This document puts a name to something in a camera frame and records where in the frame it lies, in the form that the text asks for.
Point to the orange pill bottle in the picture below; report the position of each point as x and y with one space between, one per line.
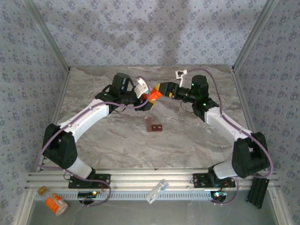
150 95

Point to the orange bottle cap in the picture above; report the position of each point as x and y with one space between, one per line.
156 90

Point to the small brown chocolate piece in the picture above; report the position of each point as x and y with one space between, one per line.
155 128

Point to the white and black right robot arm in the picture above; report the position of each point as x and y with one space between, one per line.
222 122

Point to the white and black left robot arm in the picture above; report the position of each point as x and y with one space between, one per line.
86 117

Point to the clear plastic tube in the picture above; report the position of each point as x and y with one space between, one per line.
157 191

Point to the small circuit board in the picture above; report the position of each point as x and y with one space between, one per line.
219 194
87 194

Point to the black extrusion piece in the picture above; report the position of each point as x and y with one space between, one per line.
257 193

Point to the small amber bottle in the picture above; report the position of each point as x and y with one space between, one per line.
42 190

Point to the orange bottle with white cap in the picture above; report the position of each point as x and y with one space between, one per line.
56 204

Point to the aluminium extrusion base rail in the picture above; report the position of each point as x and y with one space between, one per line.
152 180

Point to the aluminium corner post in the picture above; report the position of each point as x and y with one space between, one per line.
47 35
255 35

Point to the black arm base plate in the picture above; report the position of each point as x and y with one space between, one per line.
199 180
103 180

